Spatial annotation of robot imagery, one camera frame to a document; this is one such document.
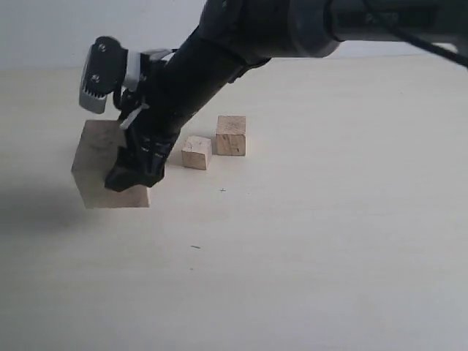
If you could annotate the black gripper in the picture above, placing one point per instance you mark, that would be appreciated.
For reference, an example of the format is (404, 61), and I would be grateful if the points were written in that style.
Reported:
(156, 112)

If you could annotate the largest wooden cube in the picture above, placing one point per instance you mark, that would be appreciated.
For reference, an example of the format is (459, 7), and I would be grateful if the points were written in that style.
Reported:
(95, 155)

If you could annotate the smallest wooden cube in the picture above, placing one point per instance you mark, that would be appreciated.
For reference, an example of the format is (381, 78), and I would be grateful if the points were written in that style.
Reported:
(197, 152)

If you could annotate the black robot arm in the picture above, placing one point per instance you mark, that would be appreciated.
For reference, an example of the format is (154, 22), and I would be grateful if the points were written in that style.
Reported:
(234, 37)

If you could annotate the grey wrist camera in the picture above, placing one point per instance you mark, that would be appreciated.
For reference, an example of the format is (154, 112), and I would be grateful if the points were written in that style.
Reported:
(108, 68)

